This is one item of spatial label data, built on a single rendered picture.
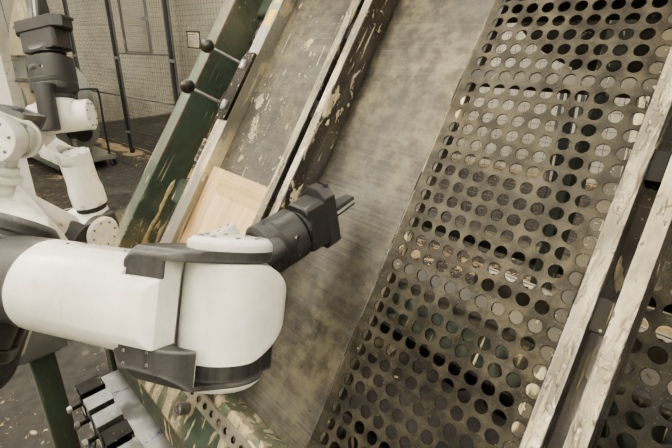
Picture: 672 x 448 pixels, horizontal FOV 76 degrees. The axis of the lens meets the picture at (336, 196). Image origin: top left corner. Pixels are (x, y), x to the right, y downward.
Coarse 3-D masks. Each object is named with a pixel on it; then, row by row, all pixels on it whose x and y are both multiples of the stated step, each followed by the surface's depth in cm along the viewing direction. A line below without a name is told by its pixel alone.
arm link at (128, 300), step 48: (48, 240) 42; (192, 240) 37; (240, 240) 37; (48, 288) 37; (96, 288) 35; (144, 288) 34; (96, 336) 36; (144, 336) 34; (192, 384) 35; (240, 384) 36
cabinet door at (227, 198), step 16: (224, 176) 110; (240, 176) 106; (208, 192) 112; (224, 192) 108; (240, 192) 104; (256, 192) 100; (208, 208) 110; (224, 208) 106; (240, 208) 102; (256, 208) 98; (192, 224) 112; (208, 224) 108; (224, 224) 104; (240, 224) 100
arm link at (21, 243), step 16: (0, 240) 43; (16, 240) 42; (32, 240) 42; (0, 256) 40; (16, 256) 40; (0, 272) 39; (0, 288) 39; (0, 304) 39; (0, 320) 40; (0, 336) 43
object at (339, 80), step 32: (352, 0) 93; (384, 0) 91; (352, 32) 89; (352, 64) 90; (320, 96) 91; (352, 96) 92; (320, 128) 88; (288, 160) 89; (320, 160) 90; (288, 192) 86
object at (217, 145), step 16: (288, 0) 118; (288, 16) 119; (272, 32) 117; (256, 48) 117; (272, 48) 118; (256, 64) 116; (256, 80) 117; (240, 96) 115; (240, 112) 116; (224, 128) 114; (208, 144) 116; (224, 144) 115; (208, 160) 113; (192, 176) 115; (208, 176) 114; (192, 192) 113; (176, 208) 115; (192, 208) 113; (176, 224) 112; (176, 240) 112
